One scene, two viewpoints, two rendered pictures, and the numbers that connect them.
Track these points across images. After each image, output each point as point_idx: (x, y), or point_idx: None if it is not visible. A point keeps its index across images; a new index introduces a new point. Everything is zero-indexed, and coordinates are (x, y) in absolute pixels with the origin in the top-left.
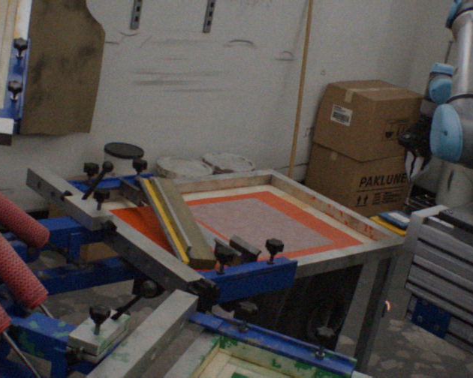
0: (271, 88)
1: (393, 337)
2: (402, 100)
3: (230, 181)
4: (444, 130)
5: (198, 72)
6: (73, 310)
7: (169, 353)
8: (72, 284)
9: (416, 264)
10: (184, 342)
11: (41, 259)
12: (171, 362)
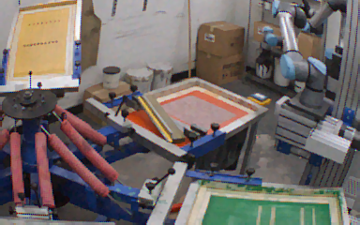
0: (175, 29)
1: None
2: (235, 29)
3: (177, 87)
4: (288, 67)
5: (142, 27)
6: (103, 151)
7: (150, 168)
8: (117, 157)
9: (278, 126)
10: (156, 161)
11: None
12: (152, 172)
